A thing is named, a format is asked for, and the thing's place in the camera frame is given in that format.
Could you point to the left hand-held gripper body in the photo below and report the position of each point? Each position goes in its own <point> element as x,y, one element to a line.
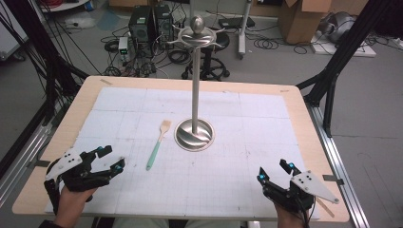
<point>68,161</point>

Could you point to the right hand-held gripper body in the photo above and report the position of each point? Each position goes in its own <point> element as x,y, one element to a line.
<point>312,185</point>

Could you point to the silver metal utensil stand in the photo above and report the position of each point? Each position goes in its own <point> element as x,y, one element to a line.
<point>195,95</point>

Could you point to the person's right hand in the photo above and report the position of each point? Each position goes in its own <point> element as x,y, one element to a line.
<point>290,220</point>

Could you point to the person's left hand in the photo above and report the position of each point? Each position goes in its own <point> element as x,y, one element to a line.
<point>71,205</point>

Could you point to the black tape piece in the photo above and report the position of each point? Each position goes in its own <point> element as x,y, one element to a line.
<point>39,163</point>
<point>333,179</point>

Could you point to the thin wooden stick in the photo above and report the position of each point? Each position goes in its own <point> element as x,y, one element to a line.
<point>324,207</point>

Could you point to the white grid mat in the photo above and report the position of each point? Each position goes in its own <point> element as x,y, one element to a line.
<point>190,183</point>

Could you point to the white power supply unit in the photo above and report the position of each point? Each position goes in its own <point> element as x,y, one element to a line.
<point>123,44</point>

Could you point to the black stool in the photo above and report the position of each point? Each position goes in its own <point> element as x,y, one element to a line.
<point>210,68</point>

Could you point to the black computer tower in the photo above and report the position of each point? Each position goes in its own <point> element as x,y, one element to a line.
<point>140,25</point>
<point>163,23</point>

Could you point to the white floor board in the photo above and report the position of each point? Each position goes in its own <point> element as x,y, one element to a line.
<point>348,49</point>

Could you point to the white cabinet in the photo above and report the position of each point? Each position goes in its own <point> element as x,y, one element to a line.
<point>11,34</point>

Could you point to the cardboard box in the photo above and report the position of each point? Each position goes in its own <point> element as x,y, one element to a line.
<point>304,22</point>

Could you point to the white stand pole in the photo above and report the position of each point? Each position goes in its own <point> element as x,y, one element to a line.
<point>244,25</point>

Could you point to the grey rounded appliance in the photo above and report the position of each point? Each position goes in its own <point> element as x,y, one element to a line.
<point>340,27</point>

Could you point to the white round table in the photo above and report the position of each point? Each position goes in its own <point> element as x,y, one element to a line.
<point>60,4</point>

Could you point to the flat black device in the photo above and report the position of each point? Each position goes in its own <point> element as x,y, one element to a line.
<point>236,22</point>

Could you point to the aluminium rail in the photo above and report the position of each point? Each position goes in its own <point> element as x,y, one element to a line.
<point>22,155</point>
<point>335,155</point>

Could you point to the black frame post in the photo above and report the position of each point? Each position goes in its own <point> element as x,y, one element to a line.
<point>342,53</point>
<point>31,38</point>

